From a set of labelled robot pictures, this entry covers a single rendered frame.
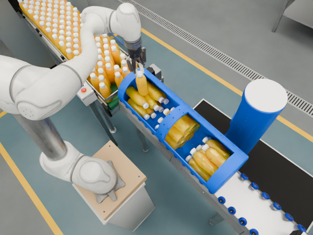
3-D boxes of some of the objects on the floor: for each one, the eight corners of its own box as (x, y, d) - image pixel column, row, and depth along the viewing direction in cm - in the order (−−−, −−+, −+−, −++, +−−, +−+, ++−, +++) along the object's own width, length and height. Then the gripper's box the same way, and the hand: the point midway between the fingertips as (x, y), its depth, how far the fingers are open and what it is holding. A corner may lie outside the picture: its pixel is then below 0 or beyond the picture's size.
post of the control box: (115, 148, 257) (84, 97, 170) (113, 145, 258) (81, 94, 172) (118, 145, 258) (88, 94, 171) (116, 143, 260) (85, 91, 173)
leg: (212, 226, 210) (225, 220, 156) (207, 221, 213) (219, 213, 158) (216, 222, 212) (231, 214, 157) (212, 217, 214) (224, 207, 160)
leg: (145, 153, 251) (137, 127, 196) (142, 149, 253) (132, 123, 199) (149, 149, 253) (142, 123, 198) (146, 146, 255) (138, 119, 200)
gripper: (125, 56, 113) (132, 85, 133) (150, 39, 117) (153, 70, 138) (116, 48, 116) (125, 78, 136) (141, 32, 120) (146, 63, 141)
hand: (138, 70), depth 134 cm, fingers closed on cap, 4 cm apart
